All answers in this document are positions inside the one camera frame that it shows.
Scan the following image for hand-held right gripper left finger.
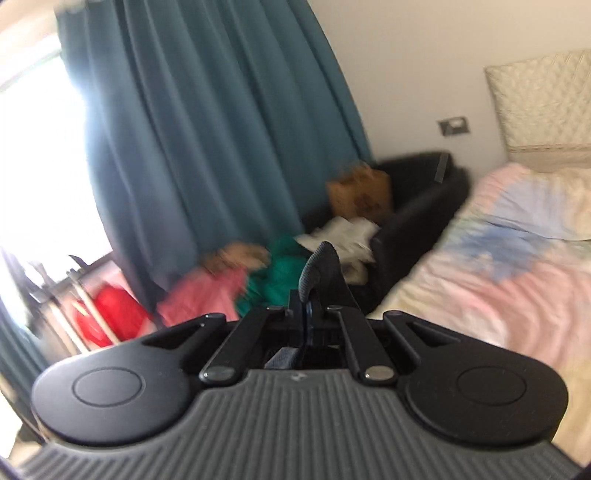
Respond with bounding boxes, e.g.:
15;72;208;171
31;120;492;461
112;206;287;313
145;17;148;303
139;290;308;385

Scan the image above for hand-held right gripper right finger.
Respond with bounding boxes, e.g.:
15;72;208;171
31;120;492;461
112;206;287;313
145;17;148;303
308;299;461;387

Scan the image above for black clothes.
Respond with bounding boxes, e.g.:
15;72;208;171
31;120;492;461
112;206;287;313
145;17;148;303
263;240;371;370

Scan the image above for green cloth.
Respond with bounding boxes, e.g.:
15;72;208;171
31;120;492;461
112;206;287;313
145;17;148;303
235;233;319;319

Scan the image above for white cloth on armchair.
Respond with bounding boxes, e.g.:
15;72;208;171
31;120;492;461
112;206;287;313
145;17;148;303
295;216;380;284

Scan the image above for tan cloth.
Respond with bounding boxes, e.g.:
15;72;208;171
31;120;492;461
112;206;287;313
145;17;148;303
202;242;271;278

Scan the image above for pink cloth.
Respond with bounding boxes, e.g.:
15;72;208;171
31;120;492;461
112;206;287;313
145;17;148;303
156;267;250;328

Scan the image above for brown paper bag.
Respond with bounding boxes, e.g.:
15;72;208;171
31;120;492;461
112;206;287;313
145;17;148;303
325;161;394;222

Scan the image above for black armchair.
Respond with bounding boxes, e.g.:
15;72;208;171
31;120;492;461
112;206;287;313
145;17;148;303
300;151;472;311

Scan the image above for bed with pastel sheet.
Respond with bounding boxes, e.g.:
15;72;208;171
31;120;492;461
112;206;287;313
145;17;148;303
367;162;591;457

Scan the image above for red bag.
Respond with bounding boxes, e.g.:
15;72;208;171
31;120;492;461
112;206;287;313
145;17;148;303
71;284;155;352

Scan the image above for teal curtain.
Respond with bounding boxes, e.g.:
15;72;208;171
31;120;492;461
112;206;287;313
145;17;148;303
0;305;49;407
54;0;374;319

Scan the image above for garment steamer stand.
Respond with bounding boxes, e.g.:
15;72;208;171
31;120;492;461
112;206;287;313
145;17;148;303
28;253;122;354

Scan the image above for pastel pillow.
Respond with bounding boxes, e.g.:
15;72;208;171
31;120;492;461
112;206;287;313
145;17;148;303
478;162;591;241

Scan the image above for window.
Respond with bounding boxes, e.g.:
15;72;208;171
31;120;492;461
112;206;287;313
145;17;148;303
0;34;116;296

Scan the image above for cream quilted headboard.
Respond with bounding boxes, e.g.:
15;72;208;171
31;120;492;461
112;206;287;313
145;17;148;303
483;48;591;172

